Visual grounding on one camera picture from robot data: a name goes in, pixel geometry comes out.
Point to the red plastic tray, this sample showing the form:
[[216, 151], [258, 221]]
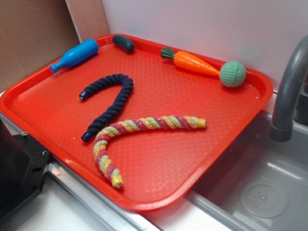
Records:
[[158, 167]]

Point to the grey toy faucet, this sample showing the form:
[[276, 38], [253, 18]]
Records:
[[291, 103]]

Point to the dark green toy cucumber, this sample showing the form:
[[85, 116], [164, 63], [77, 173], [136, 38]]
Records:
[[123, 43]]

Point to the blue toy bottle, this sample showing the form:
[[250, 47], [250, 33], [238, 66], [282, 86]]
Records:
[[76, 55]]

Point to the orange toy carrot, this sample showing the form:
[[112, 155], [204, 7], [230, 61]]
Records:
[[187, 61]]

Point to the green rubber ball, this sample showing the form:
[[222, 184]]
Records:
[[232, 74]]

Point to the brown cardboard panel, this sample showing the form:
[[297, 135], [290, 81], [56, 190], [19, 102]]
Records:
[[33, 33]]

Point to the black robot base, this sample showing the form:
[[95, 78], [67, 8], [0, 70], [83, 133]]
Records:
[[24, 163]]

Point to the grey plastic sink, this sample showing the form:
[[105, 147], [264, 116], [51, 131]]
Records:
[[256, 185]]

